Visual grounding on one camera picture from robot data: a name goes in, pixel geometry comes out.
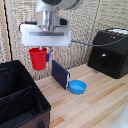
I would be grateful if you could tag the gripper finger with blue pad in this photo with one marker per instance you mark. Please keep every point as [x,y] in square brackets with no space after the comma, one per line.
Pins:
[41,48]
[49,55]

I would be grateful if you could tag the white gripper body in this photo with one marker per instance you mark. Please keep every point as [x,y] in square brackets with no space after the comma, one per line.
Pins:
[45,35]

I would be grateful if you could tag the red plastic cup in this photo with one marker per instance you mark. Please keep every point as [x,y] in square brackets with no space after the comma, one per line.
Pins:
[38,59]

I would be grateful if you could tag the dark blue book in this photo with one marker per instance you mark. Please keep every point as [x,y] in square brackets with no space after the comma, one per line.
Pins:
[60,74]

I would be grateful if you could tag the blue plastic bowl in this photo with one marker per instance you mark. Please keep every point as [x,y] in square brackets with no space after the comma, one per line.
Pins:
[77,86]

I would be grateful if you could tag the black fabric storage box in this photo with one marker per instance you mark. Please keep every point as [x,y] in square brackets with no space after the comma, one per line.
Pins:
[18,96]

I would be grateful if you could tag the black speaker box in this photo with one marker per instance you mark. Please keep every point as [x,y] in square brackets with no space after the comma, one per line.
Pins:
[110,53]

